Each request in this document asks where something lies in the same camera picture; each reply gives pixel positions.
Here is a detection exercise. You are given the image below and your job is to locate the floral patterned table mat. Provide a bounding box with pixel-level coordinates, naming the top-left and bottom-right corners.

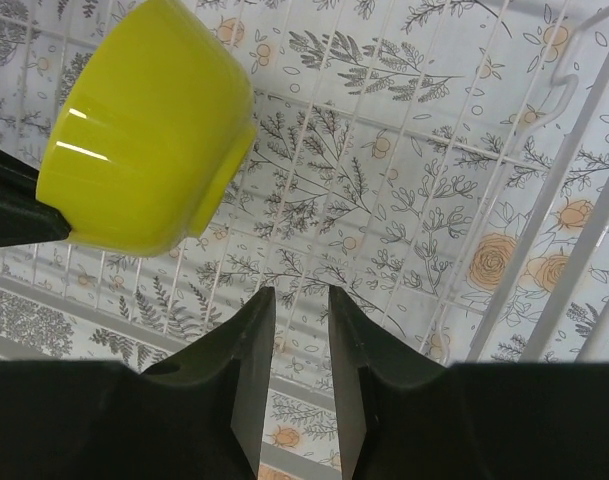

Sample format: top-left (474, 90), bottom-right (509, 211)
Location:
top-left (0, 1), bottom-right (609, 479)

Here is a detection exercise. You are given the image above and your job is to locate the white wire dish rack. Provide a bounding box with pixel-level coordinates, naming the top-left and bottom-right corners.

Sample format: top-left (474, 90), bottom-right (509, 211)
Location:
top-left (0, 1), bottom-right (609, 399)

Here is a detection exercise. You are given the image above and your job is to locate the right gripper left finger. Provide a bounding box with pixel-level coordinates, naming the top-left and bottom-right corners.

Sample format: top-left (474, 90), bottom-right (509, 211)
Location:
top-left (0, 287), bottom-right (276, 479)

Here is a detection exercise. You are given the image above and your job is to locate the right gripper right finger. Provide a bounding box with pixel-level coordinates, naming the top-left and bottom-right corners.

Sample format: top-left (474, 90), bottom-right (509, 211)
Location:
top-left (328, 286), bottom-right (609, 479)

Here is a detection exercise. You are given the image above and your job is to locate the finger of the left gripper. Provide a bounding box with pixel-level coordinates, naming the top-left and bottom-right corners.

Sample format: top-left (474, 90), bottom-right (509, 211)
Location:
top-left (0, 150), bottom-right (71, 248)

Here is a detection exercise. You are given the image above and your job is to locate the lime green bowl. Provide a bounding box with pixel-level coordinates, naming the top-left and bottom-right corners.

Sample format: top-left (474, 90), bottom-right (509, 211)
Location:
top-left (36, 1), bottom-right (256, 257)

